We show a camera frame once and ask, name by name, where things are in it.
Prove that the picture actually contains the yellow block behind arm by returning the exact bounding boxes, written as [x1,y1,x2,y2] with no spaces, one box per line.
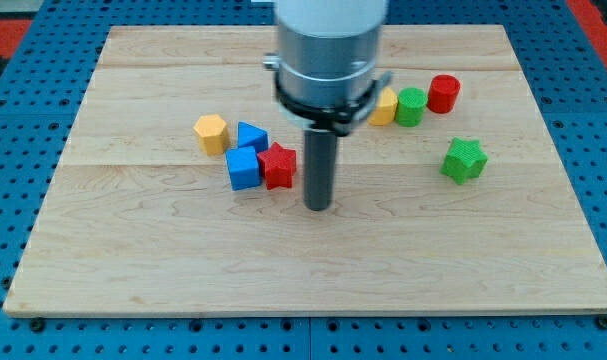
[368,87,398,126]

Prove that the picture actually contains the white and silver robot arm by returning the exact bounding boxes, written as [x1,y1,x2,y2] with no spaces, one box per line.
[264,0,391,137]

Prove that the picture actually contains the red star block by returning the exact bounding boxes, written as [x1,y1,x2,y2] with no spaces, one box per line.
[257,142,297,190]

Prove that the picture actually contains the blue triangle block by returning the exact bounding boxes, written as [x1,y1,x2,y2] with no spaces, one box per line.
[237,122,269,153]

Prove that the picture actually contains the yellow hexagon block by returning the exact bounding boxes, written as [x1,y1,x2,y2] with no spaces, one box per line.
[193,114,230,156]

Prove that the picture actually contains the light wooden board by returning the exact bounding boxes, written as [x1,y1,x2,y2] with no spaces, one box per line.
[4,25,607,318]

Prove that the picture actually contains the green star block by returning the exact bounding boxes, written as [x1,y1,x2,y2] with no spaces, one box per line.
[440,137,488,185]

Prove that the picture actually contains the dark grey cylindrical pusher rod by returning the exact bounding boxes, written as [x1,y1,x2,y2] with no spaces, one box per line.
[303,131,338,211]

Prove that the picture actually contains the blue cube block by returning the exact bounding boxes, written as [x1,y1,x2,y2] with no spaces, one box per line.
[225,146,261,191]

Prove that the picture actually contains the green cylinder block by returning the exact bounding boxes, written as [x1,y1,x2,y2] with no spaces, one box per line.
[395,87,428,127]

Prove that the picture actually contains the red cylinder block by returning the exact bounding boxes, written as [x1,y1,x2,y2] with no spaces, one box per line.
[427,74,461,114]

